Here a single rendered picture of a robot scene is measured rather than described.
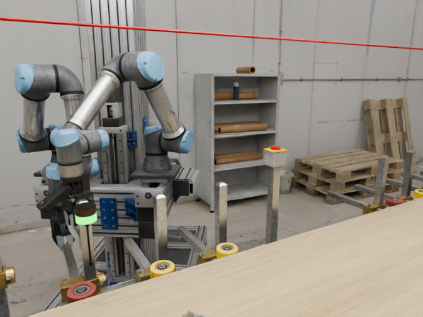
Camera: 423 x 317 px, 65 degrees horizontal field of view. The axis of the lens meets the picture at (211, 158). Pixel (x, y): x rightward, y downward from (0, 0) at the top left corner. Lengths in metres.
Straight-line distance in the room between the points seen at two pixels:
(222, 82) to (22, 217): 2.61
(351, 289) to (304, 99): 3.95
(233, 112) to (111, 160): 2.56
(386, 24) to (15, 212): 5.53
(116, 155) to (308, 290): 1.24
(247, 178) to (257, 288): 3.52
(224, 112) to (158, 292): 3.30
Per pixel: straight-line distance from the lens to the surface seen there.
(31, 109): 1.65
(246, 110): 4.31
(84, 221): 1.06
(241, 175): 4.45
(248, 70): 3.90
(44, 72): 1.52
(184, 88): 3.93
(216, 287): 1.06
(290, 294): 1.06
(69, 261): 1.36
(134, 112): 1.88
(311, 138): 5.08
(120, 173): 1.90
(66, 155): 1.15
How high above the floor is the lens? 1.51
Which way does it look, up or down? 14 degrees down
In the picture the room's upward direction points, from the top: straight up
